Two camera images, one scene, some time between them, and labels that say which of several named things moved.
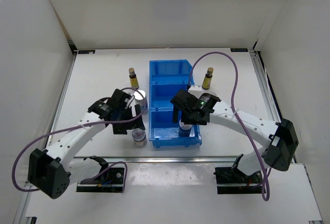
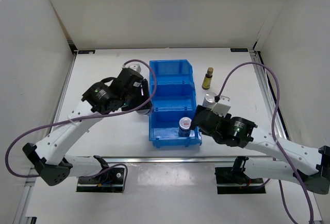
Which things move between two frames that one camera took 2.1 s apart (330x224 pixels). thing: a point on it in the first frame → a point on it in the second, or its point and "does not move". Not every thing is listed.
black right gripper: x=187 y=121 → x=199 y=107
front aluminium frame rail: x=204 y=159 does not move
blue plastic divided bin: x=166 y=79 does not move
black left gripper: x=121 y=129 → x=142 y=99
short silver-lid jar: x=139 y=136 → x=143 y=112
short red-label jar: x=184 y=130 does not move
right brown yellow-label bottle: x=208 y=79 does not move
